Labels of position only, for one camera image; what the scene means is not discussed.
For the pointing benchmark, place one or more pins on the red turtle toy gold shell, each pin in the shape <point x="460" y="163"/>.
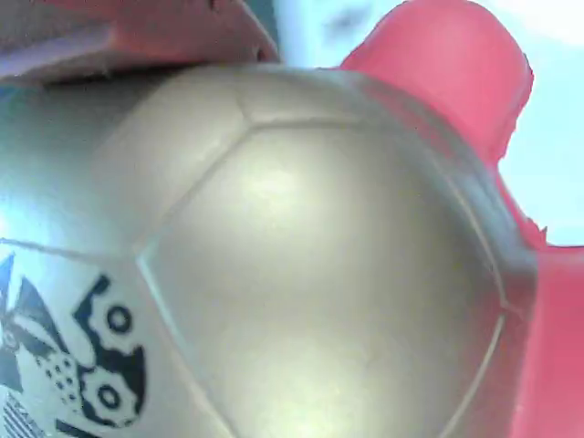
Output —
<point x="319" y="274"/>

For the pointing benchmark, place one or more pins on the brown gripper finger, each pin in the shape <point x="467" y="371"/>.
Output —
<point x="137" y="32"/>

